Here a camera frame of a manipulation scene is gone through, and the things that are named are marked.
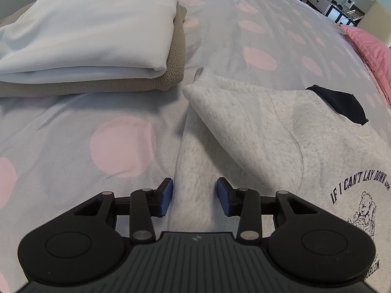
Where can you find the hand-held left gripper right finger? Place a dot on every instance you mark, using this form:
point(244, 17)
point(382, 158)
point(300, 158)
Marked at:
point(223, 198)

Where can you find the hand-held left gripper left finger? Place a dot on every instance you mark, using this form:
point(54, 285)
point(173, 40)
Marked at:
point(166, 197)

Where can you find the grey printed sweatshirt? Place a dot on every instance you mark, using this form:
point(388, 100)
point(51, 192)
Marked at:
point(244, 128)

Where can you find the pink dotted grey bed sheet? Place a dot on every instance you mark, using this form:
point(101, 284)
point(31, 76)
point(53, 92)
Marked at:
point(100, 155)

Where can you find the tan folded fleece blanket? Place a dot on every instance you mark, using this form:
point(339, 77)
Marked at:
point(175, 64)

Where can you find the white folded cloth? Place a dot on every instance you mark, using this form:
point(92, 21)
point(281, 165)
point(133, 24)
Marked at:
point(85, 27)

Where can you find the pink pillow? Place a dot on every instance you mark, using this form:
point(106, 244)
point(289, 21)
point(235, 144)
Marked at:
point(372, 52)

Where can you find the white storage shelf unit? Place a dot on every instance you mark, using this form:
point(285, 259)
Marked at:
point(331, 7)

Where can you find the beige padded headboard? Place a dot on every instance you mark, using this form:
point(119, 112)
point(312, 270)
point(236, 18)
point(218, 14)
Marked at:
point(377, 15)

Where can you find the white wall thermostat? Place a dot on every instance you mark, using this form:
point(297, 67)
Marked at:
point(349, 1)

